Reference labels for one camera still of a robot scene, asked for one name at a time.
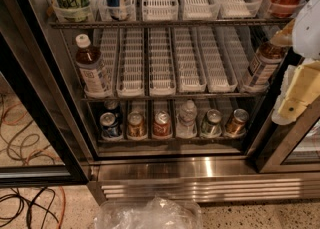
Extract middle wire shelf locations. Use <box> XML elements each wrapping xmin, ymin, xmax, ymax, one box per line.
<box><xmin>81</xmin><ymin>92</ymin><xmax>266</xmax><ymax>102</ymax></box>

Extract tea bottle white cap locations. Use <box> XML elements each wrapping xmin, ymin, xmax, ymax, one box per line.
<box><xmin>76</xmin><ymin>34</ymin><xmax>111</xmax><ymax>98</ymax></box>
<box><xmin>242</xmin><ymin>41</ymin><xmax>288</xmax><ymax>92</ymax></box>

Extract black cable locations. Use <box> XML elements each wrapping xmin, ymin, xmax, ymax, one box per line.
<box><xmin>0</xmin><ymin>186</ymin><xmax>60</xmax><ymax>229</ymax></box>

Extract blue pepsi can rear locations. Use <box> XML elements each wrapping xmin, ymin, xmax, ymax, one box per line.
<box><xmin>104</xmin><ymin>100</ymin><xmax>122</xmax><ymax>119</ymax></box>

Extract blue pepsi can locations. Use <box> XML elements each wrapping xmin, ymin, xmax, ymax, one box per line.
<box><xmin>100</xmin><ymin>112</ymin><xmax>122</xmax><ymax>139</ymax></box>
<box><xmin>104</xmin><ymin>100</ymin><xmax>122</xmax><ymax>119</ymax></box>

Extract right tea bottle white cap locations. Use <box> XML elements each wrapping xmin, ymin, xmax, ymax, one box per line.
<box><xmin>242</xmin><ymin>41</ymin><xmax>288</xmax><ymax>92</ymax></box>

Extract wire shelf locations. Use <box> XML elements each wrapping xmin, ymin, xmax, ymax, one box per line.
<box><xmin>81</xmin><ymin>92</ymin><xmax>266</xmax><ymax>102</ymax></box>
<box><xmin>49</xmin><ymin>18</ymin><xmax>291</xmax><ymax>29</ymax></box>

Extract clear water bottle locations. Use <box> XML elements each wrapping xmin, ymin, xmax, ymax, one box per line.
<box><xmin>176</xmin><ymin>100</ymin><xmax>197</xmax><ymax>139</ymax></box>

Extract left tea bottle white cap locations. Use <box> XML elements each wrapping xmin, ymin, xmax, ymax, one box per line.
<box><xmin>76</xmin><ymin>34</ymin><xmax>111</xmax><ymax>98</ymax></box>

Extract blue pepsi can front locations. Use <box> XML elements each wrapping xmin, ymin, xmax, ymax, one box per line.
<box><xmin>100</xmin><ymin>112</ymin><xmax>122</xmax><ymax>139</ymax></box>

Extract right glass fridge door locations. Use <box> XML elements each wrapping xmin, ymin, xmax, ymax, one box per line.
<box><xmin>245</xmin><ymin>50</ymin><xmax>320</xmax><ymax>173</ymax></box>

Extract left glass fridge door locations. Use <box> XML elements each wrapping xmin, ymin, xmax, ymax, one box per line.
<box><xmin>0</xmin><ymin>0</ymin><xmax>91</xmax><ymax>187</ymax></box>

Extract top wire shelf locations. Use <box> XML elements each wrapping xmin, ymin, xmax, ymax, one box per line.
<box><xmin>49</xmin><ymin>18</ymin><xmax>291</xmax><ymax>29</ymax></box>

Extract brown gold soda can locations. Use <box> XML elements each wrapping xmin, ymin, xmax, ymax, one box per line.
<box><xmin>128</xmin><ymin>111</ymin><xmax>146</xmax><ymax>138</ymax></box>

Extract glass fridge door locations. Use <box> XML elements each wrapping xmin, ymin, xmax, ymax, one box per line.
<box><xmin>245</xmin><ymin>50</ymin><xmax>320</xmax><ymax>173</ymax></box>
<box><xmin>0</xmin><ymin>0</ymin><xmax>91</xmax><ymax>187</ymax></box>

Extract clear plastic bin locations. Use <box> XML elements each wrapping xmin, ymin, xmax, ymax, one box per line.
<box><xmin>94</xmin><ymin>196</ymin><xmax>203</xmax><ymax>229</ymax></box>

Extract orange gold soda can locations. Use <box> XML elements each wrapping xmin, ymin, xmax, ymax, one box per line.
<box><xmin>225</xmin><ymin>108</ymin><xmax>249</xmax><ymax>138</ymax></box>

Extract red soda can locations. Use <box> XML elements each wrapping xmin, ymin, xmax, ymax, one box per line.
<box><xmin>153</xmin><ymin>111</ymin><xmax>171</xmax><ymax>137</ymax></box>

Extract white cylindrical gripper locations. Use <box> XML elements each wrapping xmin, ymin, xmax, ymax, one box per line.
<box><xmin>270</xmin><ymin>0</ymin><xmax>320</xmax><ymax>125</ymax></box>

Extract stainless steel fridge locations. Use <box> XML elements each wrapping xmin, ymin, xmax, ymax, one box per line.
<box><xmin>0</xmin><ymin>0</ymin><xmax>320</xmax><ymax>207</ymax></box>

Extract green soda can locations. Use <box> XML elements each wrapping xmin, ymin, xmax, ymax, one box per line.
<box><xmin>200</xmin><ymin>109</ymin><xmax>222</xmax><ymax>138</ymax></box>

